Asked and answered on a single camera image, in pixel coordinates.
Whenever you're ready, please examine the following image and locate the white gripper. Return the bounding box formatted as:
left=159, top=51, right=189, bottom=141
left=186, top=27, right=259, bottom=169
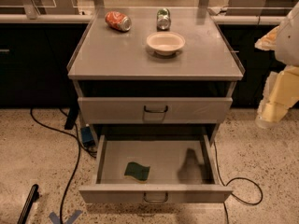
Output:
left=254, top=3, right=299, bottom=129

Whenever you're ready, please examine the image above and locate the green yellow sponge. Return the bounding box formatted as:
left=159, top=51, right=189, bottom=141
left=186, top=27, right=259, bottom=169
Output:
left=124, top=161, right=150, bottom=182

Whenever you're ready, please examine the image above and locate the open grey middle drawer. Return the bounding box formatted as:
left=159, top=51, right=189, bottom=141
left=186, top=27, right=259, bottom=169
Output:
left=79, top=135, right=232, bottom=203

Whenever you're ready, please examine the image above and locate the grey drawer cabinet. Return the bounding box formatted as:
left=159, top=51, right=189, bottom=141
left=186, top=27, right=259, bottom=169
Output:
left=68, top=7, right=244, bottom=139

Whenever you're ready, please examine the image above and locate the closed grey upper drawer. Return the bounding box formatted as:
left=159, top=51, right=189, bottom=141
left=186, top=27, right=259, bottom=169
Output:
left=78, top=97, right=232, bottom=124

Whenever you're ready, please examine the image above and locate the dark background counter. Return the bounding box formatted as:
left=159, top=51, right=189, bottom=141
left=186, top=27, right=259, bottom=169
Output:
left=0, top=22, right=285, bottom=108

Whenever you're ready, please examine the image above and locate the white bowl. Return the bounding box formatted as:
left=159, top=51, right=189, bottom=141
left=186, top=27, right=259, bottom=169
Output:
left=147, top=32, right=185, bottom=56

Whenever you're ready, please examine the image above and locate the orange soda can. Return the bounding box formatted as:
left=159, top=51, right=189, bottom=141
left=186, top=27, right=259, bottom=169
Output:
left=105, top=11, right=132, bottom=32

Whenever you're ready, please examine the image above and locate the blue power adapter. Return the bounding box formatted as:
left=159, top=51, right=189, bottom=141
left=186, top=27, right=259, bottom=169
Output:
left=80, top=126, right=94, bottom=147

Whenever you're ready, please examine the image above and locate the blue tape cross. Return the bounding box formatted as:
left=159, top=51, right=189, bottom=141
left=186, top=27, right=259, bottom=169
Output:
left=48, top=208, right=84, bottom=224

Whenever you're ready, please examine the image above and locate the black bar on floor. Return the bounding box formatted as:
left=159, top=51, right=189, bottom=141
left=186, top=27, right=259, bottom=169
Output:
left=17, top=184, right=39, bottom=224

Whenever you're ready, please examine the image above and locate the black floor cable right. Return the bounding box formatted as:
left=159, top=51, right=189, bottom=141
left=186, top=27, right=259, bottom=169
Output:
left=212, top=140, right=264, bottom=224

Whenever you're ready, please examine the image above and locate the black floor cable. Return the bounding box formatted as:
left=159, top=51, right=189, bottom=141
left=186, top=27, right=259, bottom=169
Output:
left=212, top=140, right=264, bottom=224
left=29, top=107, right=98, bottom=224

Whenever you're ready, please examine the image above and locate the black floor cable left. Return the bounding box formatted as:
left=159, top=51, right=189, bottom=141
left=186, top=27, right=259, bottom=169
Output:
left=29, top=107, right=98, bottom=224

